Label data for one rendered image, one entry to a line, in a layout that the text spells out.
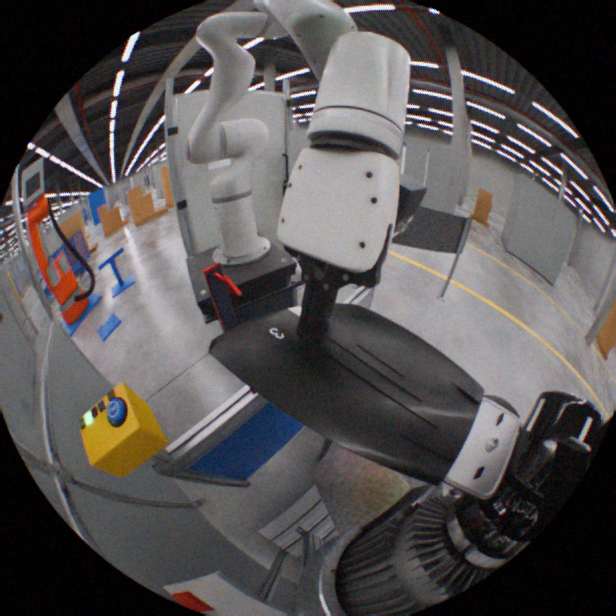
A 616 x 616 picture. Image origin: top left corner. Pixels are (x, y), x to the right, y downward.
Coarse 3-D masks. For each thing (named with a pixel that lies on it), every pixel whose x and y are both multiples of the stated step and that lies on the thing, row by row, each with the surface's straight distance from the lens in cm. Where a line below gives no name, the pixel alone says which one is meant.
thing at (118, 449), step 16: (128, 400) 38; (128, 416) 36; (144, 416) 39; (96, 432) 42; (112, 432) 38; (128, 432) 36; (144, 432) 36; (160, 432) 41; (96, 448) 41; (112, 448) 38; (128, 448) 38; (144, 448) 40; (160, 448) 41; (96, 464) 42; (112, 464) 42; (128, 464) 43
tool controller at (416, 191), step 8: (400, 176) 84; (408, 176) 95; (400, 184) 70; (408, 184) 76; (416, 184) 85; (400, 192) 70; (408, 192) 69; (416, 192) 76; (424, 192) 89; (400, 200) 70; (408, 200) 71; (416, 200) 82; (400, 208) 70; (408, 208) 76; (416, 208) 90; (400, 216) 72; (408, 216) 83; (400, 224) 78; (400, 232) 76
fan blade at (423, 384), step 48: (240, 336) 20; (336, 336) 21; (384, 336) 23; (288, 384) 17; (336, 384) 17; (384, 384) 18; (432, 384) 20; (336, 432) 16; (384, 432) 16; (432, 432) 18; (432, 480) 17
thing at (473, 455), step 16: (480, 416) 21; (496, 416) 23; (512, 416) 24; (480, 432) 21; (496, 432) 22; (512, 432) 23; (464, 448) 19; (480, 448) 20; (496, 448) 22; (512, 448) 23; (464, 464) 19; (480, 464) 20; (496, 464) 21; (448, 480) 18; (464, 480) 19; (480, 480) 20; (496, 480) 21; (480, 496) 20
